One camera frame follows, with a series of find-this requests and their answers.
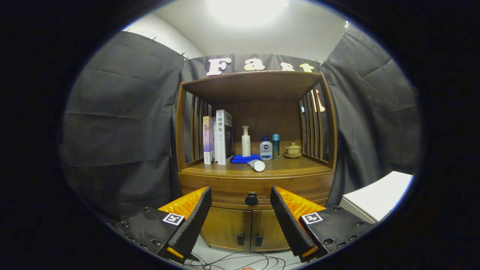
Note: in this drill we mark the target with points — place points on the brown wooden drawer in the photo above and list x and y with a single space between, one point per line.
232 187

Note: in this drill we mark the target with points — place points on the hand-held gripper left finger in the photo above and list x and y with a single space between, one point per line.
195 225

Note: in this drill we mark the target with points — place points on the wooden cabinet door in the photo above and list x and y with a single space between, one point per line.
227 228
272 232

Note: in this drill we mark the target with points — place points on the wooden countertop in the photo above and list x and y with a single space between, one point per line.
292 167

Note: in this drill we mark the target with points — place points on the purple book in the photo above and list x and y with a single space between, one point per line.
208 138

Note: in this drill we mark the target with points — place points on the white and green tube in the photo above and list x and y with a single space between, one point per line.
258 165

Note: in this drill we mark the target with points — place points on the brown wooden cabinet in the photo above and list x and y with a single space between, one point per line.
262 116

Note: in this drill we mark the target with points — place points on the white bottle with blue cap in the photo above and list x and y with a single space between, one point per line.
266 150

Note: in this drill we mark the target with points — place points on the thick white book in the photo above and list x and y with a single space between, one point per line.
220 142

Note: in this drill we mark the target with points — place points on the teal bottle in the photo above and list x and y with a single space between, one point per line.
276 148

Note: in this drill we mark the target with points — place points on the folded blue cloth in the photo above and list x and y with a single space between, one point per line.
240 158

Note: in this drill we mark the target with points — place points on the white pump bottle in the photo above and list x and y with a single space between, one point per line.
246 146

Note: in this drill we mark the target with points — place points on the black backdrop cloth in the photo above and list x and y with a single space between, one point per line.
120 131

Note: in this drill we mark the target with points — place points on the white side table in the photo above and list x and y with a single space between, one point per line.
378 191

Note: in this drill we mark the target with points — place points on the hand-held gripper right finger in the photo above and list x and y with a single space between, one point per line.
288 225

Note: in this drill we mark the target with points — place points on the tan lidded ceramic cup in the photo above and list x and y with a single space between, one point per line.
293 150

